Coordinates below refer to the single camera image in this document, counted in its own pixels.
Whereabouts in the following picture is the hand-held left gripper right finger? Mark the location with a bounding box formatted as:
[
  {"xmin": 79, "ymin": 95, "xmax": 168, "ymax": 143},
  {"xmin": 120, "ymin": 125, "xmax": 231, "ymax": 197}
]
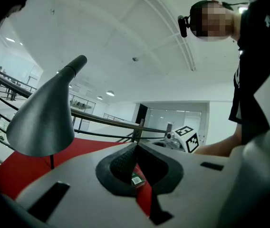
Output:
[{"xmin": 136, "ymin": 142, "xmax": 238, "ymax": 228}]

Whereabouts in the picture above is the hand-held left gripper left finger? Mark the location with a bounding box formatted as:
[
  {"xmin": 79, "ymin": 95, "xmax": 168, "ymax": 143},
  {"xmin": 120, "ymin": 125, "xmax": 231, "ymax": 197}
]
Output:
[{"xmin": 15, "ymin": 142, "xmax": 154, "ymax": 228}]

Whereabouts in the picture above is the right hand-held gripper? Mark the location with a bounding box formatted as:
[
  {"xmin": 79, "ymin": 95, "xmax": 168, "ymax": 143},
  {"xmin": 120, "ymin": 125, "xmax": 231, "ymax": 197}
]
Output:
[{"xmin": 164, "ymin": 125, "xmax": 200, "ymax": 154}]

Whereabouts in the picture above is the small green-white box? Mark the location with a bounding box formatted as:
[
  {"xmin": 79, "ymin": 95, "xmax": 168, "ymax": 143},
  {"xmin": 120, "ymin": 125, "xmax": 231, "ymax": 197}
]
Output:
[{"xmin": 131, "ymin": 164, "xmax": 147, "ymax": 188}]

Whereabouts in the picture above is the person's right forearm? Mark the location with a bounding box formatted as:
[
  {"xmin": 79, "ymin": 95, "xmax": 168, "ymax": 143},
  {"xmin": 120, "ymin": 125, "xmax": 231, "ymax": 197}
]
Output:
[{"xmin": 193, "ymin": 123, "xmax": 243, "ymax": 158}]

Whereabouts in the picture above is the red table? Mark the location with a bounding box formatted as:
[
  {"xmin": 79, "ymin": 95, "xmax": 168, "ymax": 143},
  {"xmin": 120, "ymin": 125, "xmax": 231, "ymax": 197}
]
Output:
[{"xmin": 0, "ymin": 136, "xmax": 155, "ymax": 219}]

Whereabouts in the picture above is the black metal railing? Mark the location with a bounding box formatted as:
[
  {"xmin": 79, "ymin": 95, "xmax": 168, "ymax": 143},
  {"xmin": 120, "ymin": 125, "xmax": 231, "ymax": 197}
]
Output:
[{"xmin": 0, "ymin": 63, "xmax": 172, "ymax": 152}]

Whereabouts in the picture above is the black desk lamp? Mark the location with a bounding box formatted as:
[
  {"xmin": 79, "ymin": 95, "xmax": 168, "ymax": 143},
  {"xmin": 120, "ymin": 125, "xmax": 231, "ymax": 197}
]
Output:
[{"xmin": 5, "ymin": 55, "xmax": 88, "ymax": 171}]

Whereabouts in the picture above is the person's black shirt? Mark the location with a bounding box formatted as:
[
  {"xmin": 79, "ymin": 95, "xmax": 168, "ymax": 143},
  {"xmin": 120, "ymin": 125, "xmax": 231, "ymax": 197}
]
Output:
[{"xmin": 228, "ymin": 0, "xmax": 270, "ymax": 147}]

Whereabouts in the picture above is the person's head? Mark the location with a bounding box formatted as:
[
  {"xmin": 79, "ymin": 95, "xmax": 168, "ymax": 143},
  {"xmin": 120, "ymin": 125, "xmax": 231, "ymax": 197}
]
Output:
[{"xmin": 189, "ymin": 0, "xmax": 242, "ymax": 43}]

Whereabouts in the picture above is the black head-mounted camera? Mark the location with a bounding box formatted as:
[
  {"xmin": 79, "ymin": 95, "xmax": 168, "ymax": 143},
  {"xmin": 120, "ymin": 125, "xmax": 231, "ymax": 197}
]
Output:
[{"xmin": 177, "ymin": 15, "xmax": 192, "ymax": 38}]

